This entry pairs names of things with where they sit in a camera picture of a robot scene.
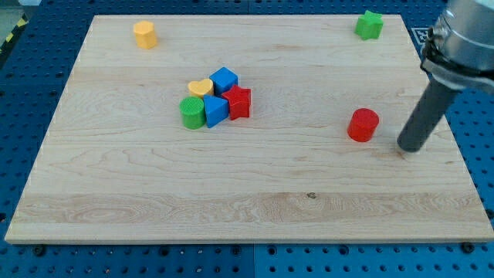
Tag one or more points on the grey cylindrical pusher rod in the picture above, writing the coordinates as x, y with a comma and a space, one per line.
429, 110

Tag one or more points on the yellow hexagon block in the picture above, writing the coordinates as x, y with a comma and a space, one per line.
145, 35

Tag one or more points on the blue triangle block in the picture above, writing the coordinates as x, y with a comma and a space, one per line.
216, 110

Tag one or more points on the fiducial marker tag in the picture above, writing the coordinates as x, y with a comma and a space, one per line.
419, 36

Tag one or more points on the red star block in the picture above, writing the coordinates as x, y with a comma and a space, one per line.
239, 102

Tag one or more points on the red cylinder block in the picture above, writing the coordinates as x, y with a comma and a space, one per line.
363, 124

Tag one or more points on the blue cube block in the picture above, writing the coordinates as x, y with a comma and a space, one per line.
223, 80

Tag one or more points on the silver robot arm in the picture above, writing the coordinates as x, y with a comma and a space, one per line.
458, 55

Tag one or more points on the green cylinder block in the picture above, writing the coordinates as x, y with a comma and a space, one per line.
192, 112

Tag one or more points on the yellow heart block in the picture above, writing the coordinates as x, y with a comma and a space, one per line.
201, 88

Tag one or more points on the green star block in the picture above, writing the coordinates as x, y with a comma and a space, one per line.
369, 25

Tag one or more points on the wooden board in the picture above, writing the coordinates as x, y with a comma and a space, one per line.
118, 166

